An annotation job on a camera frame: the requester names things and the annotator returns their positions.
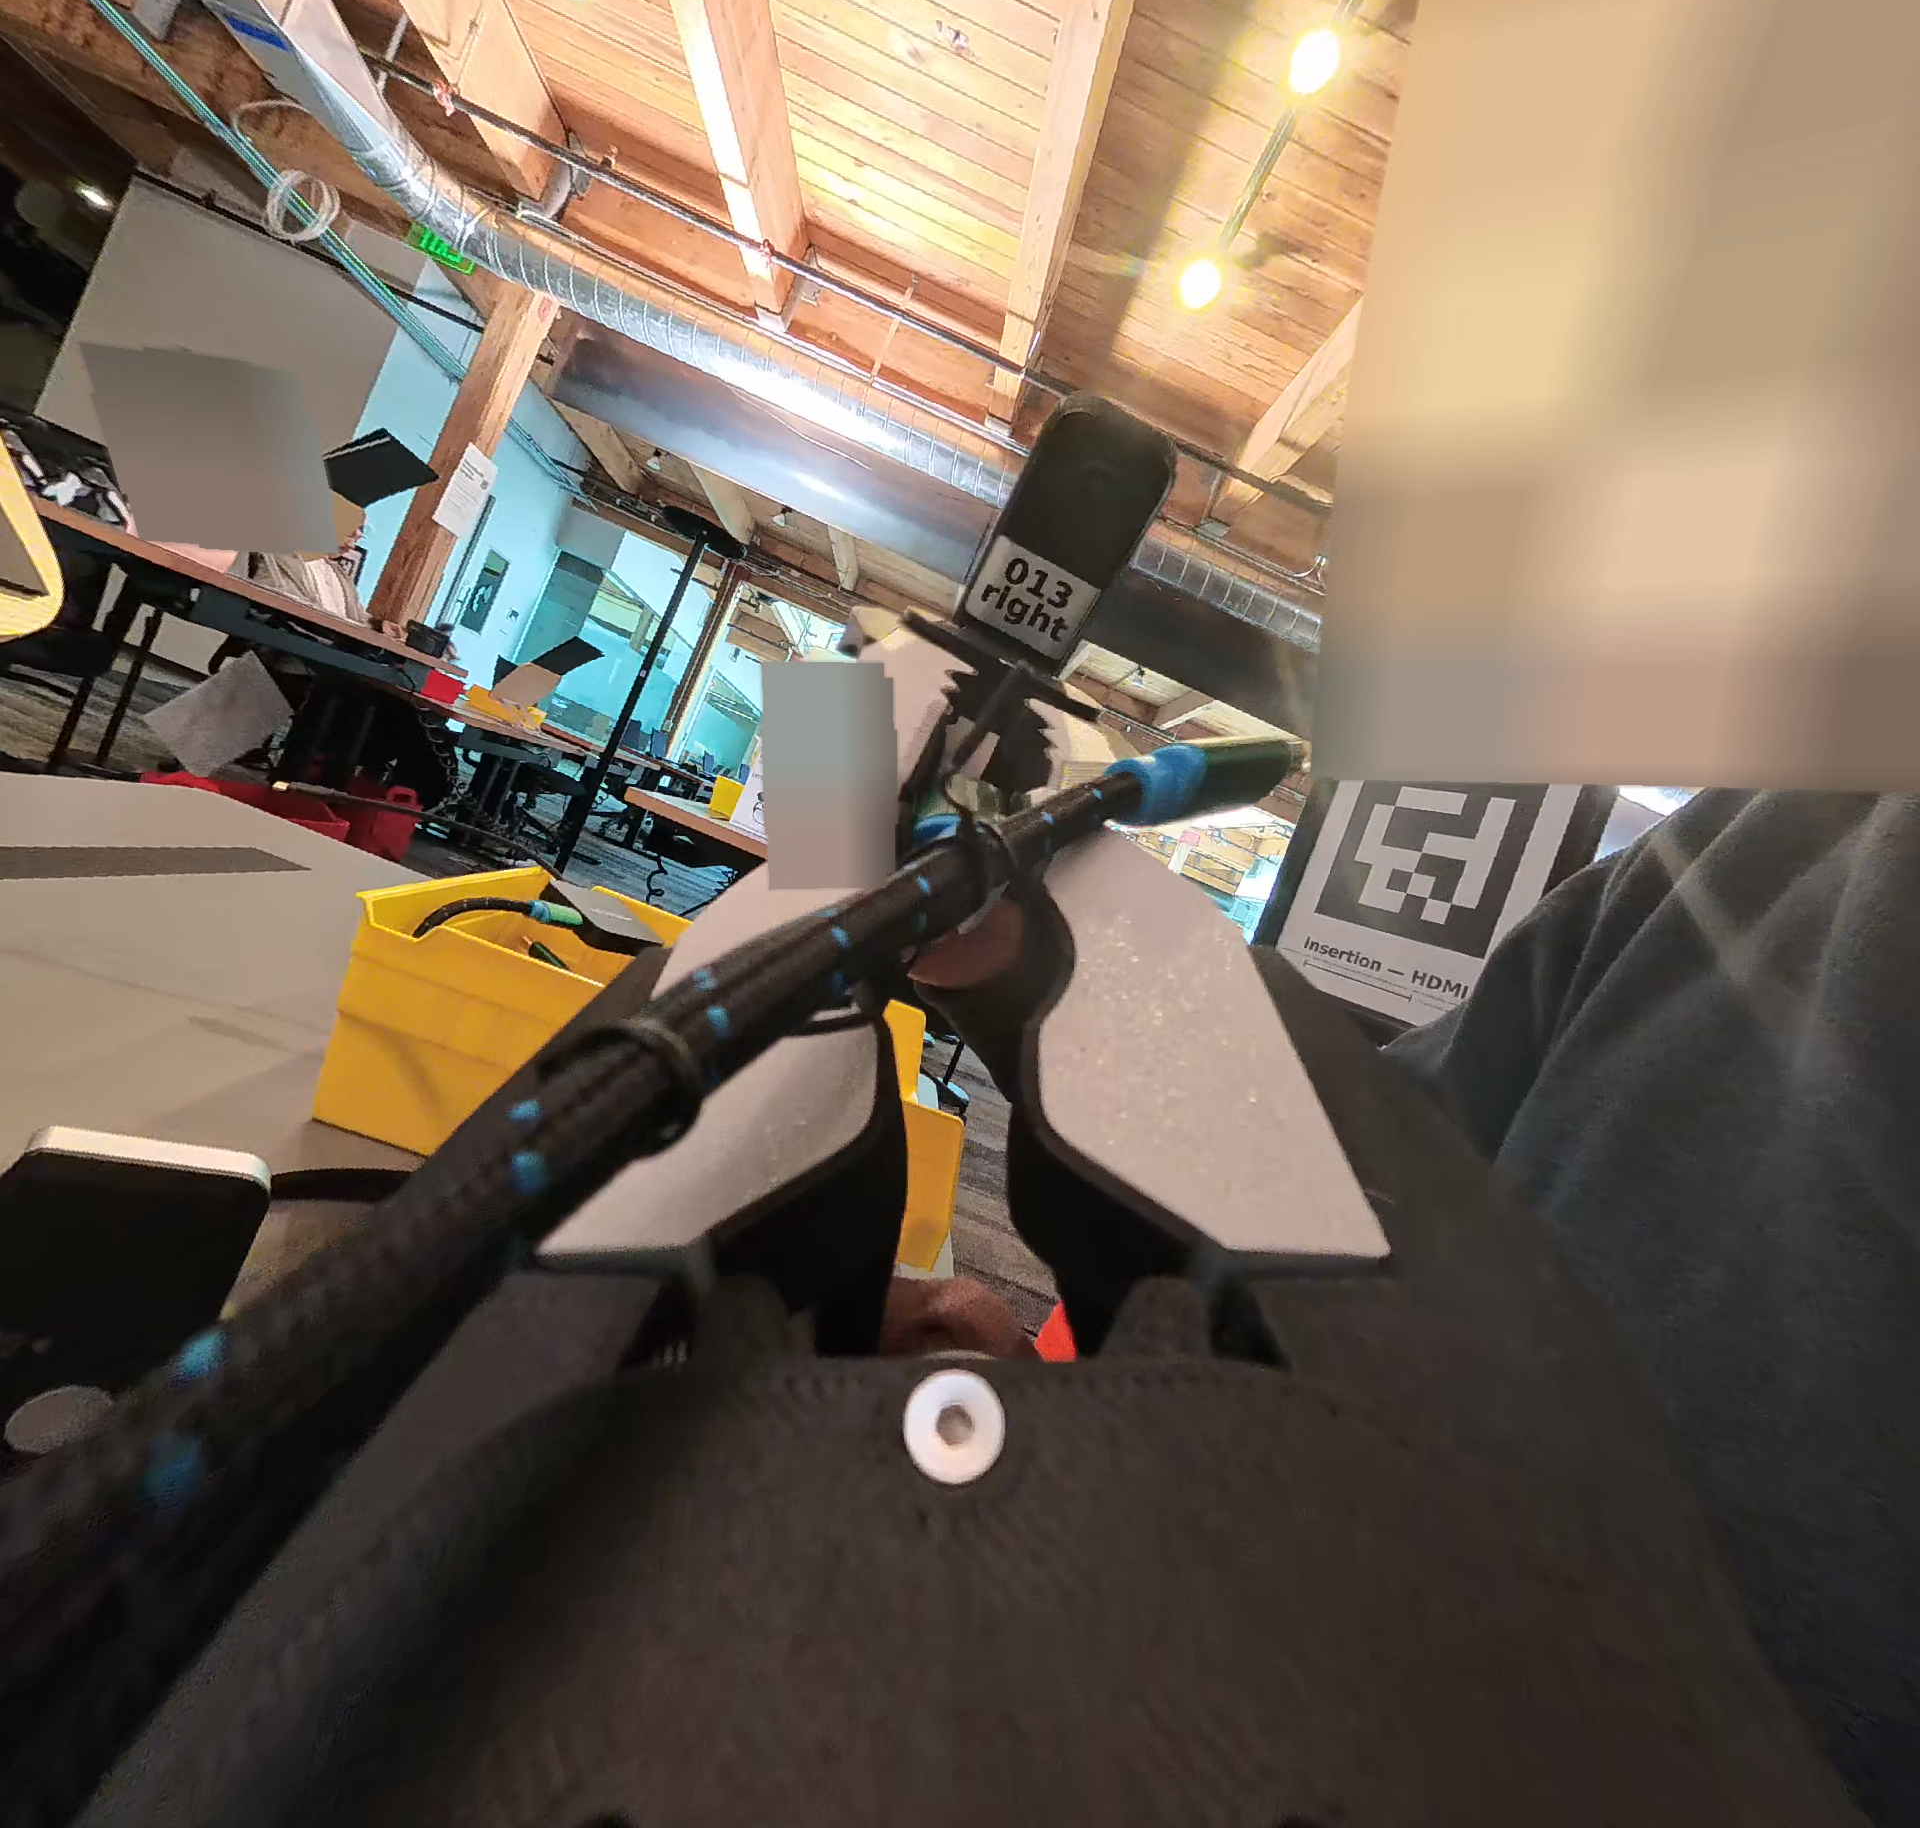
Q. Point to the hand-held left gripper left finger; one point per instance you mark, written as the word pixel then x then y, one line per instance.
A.
pixel 751 1154

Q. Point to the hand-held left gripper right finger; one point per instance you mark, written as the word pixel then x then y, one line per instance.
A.
pixel 1200 1094

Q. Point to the yellow plastic bin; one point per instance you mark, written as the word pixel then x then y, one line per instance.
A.
pixel 420 1063

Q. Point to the dark monitor with wooden back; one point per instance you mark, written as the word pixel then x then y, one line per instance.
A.
pixel 31 553

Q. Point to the person's right hand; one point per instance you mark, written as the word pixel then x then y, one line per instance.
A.
pixel 976 953

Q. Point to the white printed board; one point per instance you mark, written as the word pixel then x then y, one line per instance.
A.
pixel 1441 884

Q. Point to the background wooden desk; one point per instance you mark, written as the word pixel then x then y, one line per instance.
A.
pixel 698 818
pixel 210 584

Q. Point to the red plastic bin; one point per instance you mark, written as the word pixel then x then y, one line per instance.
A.
pixel 330 818

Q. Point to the large silver air duct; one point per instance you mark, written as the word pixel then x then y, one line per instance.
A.
pixel 751 403

